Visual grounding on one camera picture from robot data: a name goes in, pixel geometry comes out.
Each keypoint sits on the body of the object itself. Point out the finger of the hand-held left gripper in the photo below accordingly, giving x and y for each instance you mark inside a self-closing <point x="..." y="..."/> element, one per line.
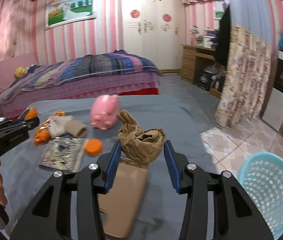
<point x="11" y="129"/>
<point x="15" y="122"/>

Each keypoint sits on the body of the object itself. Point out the small rolled brown paper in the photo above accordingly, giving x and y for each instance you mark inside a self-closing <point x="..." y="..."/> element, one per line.
<point x="77" y="129"/>

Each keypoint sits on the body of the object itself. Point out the bed with purple dotted cover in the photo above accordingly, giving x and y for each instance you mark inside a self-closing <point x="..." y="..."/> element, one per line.
<point x="106" y="86"/>

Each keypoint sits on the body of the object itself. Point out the silver printed snack packet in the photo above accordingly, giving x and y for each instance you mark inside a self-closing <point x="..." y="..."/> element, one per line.
<point x="61" y="155"/>

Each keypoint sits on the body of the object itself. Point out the striped purple blue blanket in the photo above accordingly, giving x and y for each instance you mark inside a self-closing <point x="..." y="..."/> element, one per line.
<point x="94" y="66"/>

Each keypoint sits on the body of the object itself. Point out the white box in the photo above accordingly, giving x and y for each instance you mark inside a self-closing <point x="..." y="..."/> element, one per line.
<point x="208" y="42"/>

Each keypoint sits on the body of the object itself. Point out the pale blue curtain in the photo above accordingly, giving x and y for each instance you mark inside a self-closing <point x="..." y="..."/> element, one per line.
<point x="249" y="5"/>

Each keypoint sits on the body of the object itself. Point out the pink window curtain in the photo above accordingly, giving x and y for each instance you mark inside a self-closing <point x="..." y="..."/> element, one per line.
<point x="6" y="30"/>

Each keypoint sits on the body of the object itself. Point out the desk lamp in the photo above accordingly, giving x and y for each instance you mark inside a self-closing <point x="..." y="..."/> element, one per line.
<point x="194" y="31"/>

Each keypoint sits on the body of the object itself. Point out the wooden desk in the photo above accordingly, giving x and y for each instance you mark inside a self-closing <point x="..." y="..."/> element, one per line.
<point x="189" y="62"/>

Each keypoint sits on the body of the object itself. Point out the floral partition curtain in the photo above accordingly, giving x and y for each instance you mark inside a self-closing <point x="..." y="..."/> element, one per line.
<point x="244" y="80"/>

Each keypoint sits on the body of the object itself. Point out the light blue plastic basket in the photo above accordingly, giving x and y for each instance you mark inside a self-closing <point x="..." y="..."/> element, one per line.
<point x="246" y="170"/>

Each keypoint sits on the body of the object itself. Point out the framed wedding photo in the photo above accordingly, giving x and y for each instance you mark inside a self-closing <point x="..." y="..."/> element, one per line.
<point x="69" y="11"/>

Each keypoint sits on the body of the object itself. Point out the brown phone case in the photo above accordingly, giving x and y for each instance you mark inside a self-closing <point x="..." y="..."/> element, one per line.
<point x="124" y="200"/>

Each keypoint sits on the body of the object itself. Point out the white wardrobe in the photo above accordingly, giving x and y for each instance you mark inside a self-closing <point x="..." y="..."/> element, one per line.
<point x="154" y="45"/>

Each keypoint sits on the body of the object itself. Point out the black hanging coat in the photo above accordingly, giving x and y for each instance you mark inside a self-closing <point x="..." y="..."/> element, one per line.
<point x="224" y="40"/>

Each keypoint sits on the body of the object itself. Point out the orange bottle cap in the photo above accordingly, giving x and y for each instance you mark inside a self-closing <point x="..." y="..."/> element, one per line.
<point x="94" y="146"/>

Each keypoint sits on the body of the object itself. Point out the black box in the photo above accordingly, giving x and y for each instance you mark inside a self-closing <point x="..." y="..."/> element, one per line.
<point x="204" y="80"/>

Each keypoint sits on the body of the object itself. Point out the yellow duck plush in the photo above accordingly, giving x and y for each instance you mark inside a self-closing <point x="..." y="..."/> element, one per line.
<point x="20" y="72"/>

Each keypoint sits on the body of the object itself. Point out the grey-beige face mask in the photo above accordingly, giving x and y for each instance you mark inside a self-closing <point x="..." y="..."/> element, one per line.
<point x="57" y="126"/>

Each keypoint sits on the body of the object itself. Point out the person's left hand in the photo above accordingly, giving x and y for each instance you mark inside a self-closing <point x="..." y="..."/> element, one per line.
<point x="1" y="190"/>

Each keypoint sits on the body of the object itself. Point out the pink piggy bank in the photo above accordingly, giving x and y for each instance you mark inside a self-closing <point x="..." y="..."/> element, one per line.
<point x="105" y="115"/>

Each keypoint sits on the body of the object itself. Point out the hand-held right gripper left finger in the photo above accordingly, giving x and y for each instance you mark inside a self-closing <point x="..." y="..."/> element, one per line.
<point x="111" y="166"/>

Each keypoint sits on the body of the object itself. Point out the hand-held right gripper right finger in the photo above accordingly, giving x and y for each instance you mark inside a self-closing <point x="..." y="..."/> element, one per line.
<point x="172" y="166"/>

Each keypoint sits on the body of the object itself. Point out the grey-blue tablecloth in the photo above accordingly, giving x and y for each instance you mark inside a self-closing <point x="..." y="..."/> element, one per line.
<point x="156" y="115"/>

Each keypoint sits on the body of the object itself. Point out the orange snack wrapper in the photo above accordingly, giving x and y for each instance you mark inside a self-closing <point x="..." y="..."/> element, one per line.
<point x="41" y="135"/>

